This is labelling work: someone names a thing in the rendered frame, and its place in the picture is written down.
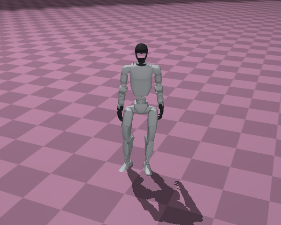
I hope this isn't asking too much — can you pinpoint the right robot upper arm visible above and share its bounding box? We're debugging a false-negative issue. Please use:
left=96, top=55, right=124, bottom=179
left=119, top=65, right=131, bottom=93

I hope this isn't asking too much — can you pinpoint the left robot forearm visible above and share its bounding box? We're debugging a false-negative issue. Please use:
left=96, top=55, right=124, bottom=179
left=156, top=85, right=164, bottom=106

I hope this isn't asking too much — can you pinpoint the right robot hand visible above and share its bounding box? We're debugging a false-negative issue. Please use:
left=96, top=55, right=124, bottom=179
left=117, top=105, right=123, bottom=121

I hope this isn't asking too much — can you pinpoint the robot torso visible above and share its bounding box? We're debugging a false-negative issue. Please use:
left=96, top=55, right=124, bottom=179
left=130, top=62, right=153, bottom=114

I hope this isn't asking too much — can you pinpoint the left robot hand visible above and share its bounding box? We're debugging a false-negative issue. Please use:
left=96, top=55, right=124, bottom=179
left=158, top=104, right=164, bottom=120

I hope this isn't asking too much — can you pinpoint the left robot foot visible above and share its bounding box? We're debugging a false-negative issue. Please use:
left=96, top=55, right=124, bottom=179
left=143, top=162, right=152, bottom=176

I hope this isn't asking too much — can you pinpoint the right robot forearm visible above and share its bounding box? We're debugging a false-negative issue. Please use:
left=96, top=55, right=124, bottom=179
left=117, top=87, right=126, bottom=109

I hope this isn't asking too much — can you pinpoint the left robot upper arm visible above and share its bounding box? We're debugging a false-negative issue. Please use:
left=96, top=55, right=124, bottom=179
left=152, top=65, right=162, bottom=92

